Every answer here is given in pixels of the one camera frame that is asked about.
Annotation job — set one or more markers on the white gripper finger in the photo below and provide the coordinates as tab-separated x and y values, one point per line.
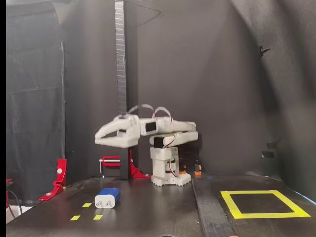
116	142
111	126

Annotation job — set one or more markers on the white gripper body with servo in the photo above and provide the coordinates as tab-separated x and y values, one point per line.
129	138

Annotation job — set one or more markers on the blue and white charger block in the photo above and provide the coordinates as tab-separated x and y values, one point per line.
107	197

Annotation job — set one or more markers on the white robot arm with base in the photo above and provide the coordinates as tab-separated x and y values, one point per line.
184	136

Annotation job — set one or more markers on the red screw clamp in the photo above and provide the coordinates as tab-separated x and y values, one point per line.
111	159

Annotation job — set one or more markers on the black rectangular box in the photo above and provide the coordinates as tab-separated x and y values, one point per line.
192	154

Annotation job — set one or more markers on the small yellow tape marker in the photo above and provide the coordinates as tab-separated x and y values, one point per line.
87	205
75	218
98	217

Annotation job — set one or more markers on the black mesh fabric panel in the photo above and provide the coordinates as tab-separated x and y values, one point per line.
34	98

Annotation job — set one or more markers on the black backdrop cloth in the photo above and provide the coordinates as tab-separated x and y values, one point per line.
209	86

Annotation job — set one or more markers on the blue tape piece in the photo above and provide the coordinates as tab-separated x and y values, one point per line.
211	177

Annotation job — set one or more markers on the red clamp piece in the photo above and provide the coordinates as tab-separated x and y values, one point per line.
9	180

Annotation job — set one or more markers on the black flat table strip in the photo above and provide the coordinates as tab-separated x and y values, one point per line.
209	214

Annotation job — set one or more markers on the black spring clip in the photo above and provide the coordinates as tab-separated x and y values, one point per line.
262	50
271	145

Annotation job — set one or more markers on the yellow tape square outline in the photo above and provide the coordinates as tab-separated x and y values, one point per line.
259	215

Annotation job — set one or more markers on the red corner bracket with bolt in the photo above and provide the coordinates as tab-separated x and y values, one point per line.
134	170

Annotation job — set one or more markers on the tall black foam post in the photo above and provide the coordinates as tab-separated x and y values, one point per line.
121	74

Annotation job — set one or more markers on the red angled metal bracket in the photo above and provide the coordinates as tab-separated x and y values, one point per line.
61	170

